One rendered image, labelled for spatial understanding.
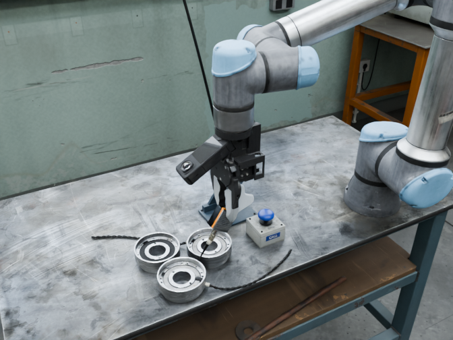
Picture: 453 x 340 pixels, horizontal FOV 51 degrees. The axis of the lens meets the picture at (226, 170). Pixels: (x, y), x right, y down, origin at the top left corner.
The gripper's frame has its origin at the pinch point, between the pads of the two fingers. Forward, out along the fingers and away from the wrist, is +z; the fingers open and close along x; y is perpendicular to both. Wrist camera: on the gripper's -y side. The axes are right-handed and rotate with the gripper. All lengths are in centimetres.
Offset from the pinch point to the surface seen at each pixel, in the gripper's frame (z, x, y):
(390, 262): 42, 0, 59
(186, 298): 14.7, -4.0, -11.7
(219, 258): 13.4, 1.7, -0.5
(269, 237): 14.1, 2.3, 13.7
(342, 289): 42, -1, 38
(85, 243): 16.7, 26.2, -24.3
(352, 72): 52, 146, 183
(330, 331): 97, 20, 61
